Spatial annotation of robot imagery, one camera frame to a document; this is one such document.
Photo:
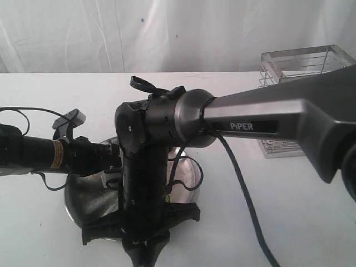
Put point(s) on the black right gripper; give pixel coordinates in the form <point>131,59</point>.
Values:
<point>144,218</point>

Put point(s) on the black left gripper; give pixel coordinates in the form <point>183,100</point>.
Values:
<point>83,158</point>

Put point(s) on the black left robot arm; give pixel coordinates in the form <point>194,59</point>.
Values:
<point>24,154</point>

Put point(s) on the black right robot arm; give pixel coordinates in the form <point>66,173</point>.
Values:
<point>317,112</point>

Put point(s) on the round steel plate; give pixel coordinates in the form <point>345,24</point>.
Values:
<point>86,198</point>

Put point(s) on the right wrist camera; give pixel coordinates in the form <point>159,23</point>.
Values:
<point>112,178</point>

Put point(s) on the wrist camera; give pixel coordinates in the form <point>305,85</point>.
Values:
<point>112,178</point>
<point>75,117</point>

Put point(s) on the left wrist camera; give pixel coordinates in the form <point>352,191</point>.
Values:
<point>75,117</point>

